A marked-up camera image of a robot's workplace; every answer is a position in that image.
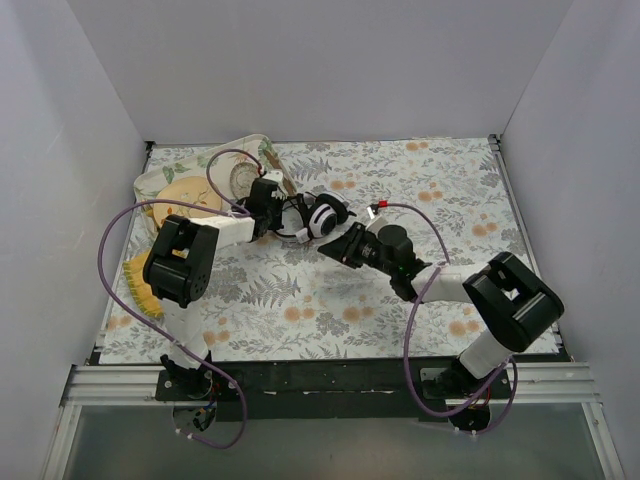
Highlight white black headphones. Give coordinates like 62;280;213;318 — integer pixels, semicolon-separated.
274;191;356;244

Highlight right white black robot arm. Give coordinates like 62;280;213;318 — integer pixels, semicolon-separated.
318;223;565;398

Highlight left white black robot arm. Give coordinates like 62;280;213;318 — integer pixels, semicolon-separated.
143;170;284;400

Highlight brown wooden stick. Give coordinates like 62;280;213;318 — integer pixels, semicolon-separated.
264;150;297;196

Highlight speckled grey oval plate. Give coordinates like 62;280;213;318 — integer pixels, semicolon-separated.
229;162;260;199

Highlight floral rectangular tray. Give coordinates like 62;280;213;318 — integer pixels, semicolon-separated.
133;134;279;234

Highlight beige bird oval plate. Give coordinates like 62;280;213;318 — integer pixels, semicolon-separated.
152;176;223;227

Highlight floral table mat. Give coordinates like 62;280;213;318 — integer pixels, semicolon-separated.
99;137;564;362

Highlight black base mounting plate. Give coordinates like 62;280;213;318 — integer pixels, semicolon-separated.
155;357;482;422

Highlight yellow woven bamboo basket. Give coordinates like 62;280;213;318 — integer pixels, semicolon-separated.
123;250;164;318

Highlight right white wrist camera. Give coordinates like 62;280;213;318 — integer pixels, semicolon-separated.
366;204;388;236

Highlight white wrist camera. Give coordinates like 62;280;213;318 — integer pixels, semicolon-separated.
366;204;388;236
261;169;284;183

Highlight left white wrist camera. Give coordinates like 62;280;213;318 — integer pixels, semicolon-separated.
261;169;284;183

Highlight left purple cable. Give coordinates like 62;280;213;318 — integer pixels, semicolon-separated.
97;149;266;450

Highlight aluminium frame rail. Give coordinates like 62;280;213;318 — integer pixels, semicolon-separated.
61;362;602;406

